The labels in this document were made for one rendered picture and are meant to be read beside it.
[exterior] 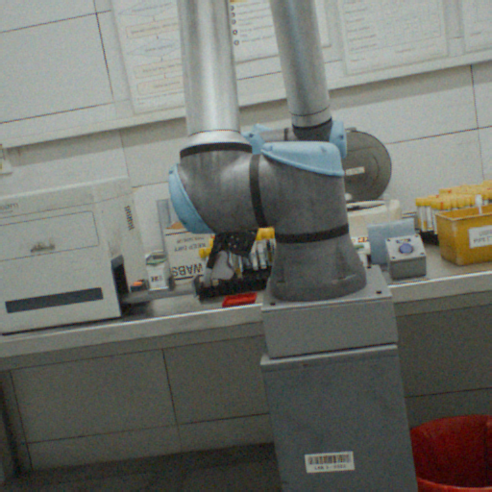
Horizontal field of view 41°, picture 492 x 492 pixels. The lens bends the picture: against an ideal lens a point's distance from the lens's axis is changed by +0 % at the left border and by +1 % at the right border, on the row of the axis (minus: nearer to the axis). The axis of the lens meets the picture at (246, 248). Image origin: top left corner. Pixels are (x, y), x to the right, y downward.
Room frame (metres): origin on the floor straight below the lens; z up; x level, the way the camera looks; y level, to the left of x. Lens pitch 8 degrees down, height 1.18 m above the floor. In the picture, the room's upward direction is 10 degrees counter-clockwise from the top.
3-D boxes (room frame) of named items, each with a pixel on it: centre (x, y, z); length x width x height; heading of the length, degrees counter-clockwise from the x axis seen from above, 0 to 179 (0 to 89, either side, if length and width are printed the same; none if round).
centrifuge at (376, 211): (1.67, -0.29, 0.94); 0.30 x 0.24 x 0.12; 164
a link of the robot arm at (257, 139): (1.26, -0.06, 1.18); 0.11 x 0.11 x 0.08; 76
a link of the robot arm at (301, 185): (1.00, -0.10, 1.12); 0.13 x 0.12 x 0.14; 76
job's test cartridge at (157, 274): (1.40, 0.20, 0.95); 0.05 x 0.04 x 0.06; 173
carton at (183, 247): (1.78, 0.07, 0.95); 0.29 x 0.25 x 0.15; 173
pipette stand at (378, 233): (1.42, -0.32, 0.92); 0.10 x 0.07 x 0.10; 75
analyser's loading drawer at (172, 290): (1.40, 0.22, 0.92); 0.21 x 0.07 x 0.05; 83
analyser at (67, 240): (1.52, 0.40, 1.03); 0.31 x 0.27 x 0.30; 83
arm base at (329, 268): (1.00, -0.10, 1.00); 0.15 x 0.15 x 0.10
